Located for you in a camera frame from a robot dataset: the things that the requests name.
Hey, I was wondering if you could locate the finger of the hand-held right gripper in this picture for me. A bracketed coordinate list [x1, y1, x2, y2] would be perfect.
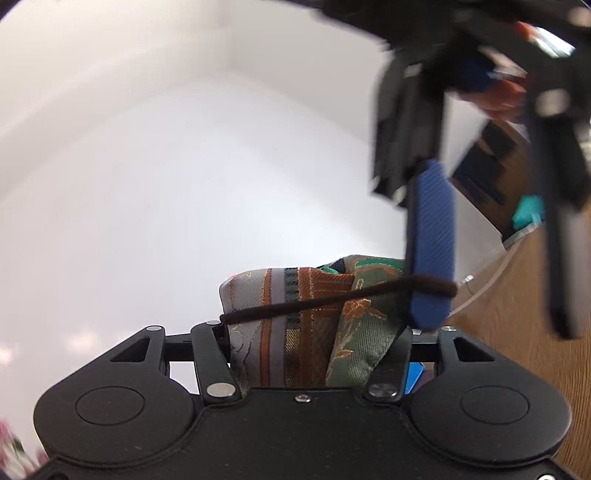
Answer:
[525, 91, 591, 341]
[405, 159, 456, 333]

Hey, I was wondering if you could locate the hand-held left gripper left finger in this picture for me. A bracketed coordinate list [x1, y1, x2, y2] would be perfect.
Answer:
[110, 320, 242, 404]

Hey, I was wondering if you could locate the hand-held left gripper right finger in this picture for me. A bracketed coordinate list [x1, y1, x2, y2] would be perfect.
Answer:
[364, 325, 496, 403]

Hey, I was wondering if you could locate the patterned brocade cloth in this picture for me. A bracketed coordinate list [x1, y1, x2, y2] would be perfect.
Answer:
[219, 254, 416, 389]

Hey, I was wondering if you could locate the brown hair tie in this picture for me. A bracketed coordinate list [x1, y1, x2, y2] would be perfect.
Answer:
[220, 275, 459, 327]

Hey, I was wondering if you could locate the black and teal bag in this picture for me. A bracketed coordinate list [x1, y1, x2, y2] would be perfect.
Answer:
[512, 195, 546, 230]

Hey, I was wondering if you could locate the person's right hand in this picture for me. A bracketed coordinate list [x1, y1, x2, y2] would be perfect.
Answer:
[479, 78, 528, 123]

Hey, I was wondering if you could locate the vase with pink roses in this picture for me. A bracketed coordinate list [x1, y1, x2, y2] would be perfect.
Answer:
[0, 419, 40, 480]

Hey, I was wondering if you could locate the white charging cable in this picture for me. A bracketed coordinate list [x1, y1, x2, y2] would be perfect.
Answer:
[454, 248, 523, 315]

